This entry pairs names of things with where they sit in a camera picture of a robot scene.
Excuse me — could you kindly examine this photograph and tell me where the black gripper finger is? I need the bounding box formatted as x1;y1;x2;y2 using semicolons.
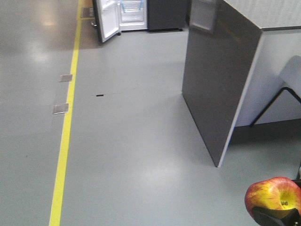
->
252;207;301;226

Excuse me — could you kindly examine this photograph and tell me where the red yellow apple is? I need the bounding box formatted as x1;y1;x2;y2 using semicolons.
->
245;177;301;217

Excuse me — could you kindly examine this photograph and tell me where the fridge door with white liner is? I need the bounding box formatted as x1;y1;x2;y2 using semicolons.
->
92;0;121;43

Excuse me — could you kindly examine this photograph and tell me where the black metal chair leg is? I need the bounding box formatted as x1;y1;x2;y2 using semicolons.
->
249;87;301;128

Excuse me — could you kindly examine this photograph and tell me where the metal floor socket plate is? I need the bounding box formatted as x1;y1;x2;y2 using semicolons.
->
52;103;69;114
59;74;73;82

